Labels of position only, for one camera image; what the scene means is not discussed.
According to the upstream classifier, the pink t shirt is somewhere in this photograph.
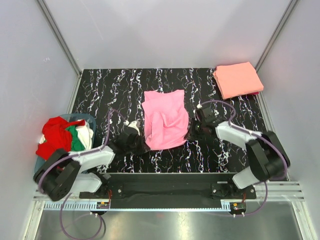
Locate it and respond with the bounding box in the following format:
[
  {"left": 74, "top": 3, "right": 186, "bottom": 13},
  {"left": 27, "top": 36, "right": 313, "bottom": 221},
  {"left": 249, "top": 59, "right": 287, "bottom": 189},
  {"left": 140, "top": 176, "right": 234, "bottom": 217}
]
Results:
[{"left": 142, "top": 89, "right": 189, "bottom": 151}]

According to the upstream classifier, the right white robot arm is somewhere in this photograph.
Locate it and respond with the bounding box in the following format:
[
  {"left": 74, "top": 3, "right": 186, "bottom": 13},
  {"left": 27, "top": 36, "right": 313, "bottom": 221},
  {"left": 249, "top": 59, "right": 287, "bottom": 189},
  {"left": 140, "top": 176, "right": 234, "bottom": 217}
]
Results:
[{"left": 185, "top": 105, "right": 290, "bottom": 199}]

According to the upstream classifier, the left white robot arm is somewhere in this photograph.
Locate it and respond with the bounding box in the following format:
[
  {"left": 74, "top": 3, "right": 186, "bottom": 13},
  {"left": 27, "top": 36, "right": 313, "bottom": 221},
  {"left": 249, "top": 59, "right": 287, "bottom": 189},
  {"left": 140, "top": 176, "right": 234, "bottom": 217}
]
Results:
[{"left": 33, "top": 126, "right": 150, "bottom": 202}]

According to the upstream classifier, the white t shirt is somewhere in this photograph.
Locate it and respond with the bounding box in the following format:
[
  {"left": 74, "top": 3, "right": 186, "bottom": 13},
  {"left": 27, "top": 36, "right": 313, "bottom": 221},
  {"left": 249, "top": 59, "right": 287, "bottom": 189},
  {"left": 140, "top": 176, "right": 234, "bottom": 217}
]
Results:
[{"left": 39, "top": 119, "right": 94, "bottom": 150}]

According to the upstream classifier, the green t shirt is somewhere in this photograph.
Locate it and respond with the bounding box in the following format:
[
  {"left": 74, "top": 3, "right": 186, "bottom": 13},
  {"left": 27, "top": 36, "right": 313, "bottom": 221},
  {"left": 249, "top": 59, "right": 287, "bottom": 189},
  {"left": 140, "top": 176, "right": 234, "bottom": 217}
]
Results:
[{"left": 65, "top": 125, "right": 85, "bottom": 152}]

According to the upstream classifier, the folded salmon t shirt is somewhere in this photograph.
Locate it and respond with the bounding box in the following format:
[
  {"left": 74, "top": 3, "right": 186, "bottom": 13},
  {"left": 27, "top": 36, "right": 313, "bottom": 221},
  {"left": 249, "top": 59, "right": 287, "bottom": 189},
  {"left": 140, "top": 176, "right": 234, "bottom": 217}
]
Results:
[{"left": 213, "top": 61, "right": 264, "bottom": 100}]

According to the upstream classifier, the folded magenta t shirt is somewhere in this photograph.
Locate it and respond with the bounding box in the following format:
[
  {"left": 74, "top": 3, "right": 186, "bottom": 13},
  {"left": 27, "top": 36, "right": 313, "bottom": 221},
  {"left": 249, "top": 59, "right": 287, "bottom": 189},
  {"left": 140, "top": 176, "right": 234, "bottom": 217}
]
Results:
[{"left": 248, "top": 91, "right": 260, "bottom": 95}]

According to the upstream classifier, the red t shirt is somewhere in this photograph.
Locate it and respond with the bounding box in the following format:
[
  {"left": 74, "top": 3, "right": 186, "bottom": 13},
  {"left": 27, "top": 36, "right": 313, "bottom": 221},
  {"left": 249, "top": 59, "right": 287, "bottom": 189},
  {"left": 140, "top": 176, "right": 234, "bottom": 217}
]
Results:
[{"left": 35, "top": 116, "right": 73, "bottom": 160}]

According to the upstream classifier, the blue laundry basket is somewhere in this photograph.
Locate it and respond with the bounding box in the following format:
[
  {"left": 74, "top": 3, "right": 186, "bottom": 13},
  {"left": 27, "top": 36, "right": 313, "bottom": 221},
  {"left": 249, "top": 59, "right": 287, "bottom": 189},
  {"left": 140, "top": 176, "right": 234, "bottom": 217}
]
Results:
[{"left": 34, "top": 113, "right": 96, "bottom": 172}]

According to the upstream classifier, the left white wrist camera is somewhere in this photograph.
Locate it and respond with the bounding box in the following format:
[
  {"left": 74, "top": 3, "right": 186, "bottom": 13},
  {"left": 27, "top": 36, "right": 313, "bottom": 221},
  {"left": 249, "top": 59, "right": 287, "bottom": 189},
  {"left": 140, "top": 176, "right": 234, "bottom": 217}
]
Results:
[{"left": 124, "top": 120, "right": 141, "bottom": 135}]

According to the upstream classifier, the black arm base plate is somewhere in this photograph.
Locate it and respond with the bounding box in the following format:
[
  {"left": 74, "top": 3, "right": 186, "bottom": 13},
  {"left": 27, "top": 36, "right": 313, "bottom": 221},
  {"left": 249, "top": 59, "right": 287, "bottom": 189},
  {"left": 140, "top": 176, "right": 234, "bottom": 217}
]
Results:
[{"left": 79, "top": 173, "right": 257, "bottom": 200}]

